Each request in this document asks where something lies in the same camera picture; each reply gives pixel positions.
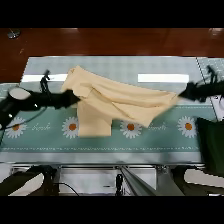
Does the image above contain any cream yellow T-shirt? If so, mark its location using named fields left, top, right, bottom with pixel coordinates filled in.
left=60, top=65, right=180, bottom=138

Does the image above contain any silver frame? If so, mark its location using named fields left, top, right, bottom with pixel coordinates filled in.
left=0, top=161, right=206, bottom=197

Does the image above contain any black cable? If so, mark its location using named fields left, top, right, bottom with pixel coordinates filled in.
left=53, top=181, right=81, bottom=197

